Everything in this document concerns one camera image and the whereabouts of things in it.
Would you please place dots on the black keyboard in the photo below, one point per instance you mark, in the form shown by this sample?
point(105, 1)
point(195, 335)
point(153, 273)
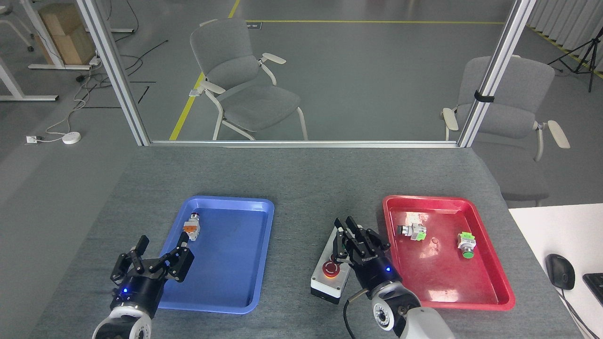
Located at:
point(594, 287)

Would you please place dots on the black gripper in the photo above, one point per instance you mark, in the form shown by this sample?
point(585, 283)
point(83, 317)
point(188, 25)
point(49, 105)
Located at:
point(377, 275)
point(139, 293)

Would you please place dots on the silver aluminium crossbar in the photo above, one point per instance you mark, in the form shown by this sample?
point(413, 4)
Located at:
point(301, 143)

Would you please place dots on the red plastic tray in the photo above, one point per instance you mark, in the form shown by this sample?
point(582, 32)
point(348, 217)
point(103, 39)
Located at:
point(452, 278)

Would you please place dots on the blue plastic tray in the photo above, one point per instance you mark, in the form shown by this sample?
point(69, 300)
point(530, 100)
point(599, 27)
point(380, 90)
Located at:
point(231, 254)

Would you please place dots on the white round floor device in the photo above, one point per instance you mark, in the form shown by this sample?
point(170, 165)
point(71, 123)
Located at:
point(71, 138)

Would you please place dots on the black tripod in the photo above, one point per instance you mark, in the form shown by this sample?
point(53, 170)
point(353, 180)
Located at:
point(589, 52)

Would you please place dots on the white desk frame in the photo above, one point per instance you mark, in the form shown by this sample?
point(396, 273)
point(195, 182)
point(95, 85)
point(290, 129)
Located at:
point(28, 97)

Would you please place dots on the white side desk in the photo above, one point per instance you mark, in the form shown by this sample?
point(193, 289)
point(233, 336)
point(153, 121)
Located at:
point(556, 230)

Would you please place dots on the grey chair with white armrests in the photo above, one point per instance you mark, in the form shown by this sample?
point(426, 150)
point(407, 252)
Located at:
point(511, 108)
point(245, 89)

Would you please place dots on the brown cardboard box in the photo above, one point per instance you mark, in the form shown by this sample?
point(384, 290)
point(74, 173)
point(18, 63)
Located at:
point(66, 35)

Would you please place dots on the green push button switch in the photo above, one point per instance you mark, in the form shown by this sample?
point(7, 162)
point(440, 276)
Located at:
point(467, 244)

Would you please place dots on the white floor socket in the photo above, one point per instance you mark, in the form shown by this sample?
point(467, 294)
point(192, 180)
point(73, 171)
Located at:
point(31, 140)

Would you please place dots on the black computer mouse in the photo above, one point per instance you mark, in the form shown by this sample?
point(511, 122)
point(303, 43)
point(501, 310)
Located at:
point(560, 271)

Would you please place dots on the red push button switch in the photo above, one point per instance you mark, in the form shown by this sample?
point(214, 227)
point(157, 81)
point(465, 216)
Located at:
point(191, 227)

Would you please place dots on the black push button switch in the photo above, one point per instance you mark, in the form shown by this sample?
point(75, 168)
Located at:
point(412, 231)

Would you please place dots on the silver aluminium post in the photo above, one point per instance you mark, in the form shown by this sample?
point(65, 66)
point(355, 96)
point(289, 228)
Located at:
point(494, 70)
point(115, 70)

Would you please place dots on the grey control box with buttons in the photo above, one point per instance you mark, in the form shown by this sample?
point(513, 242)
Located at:
point(327, 278)

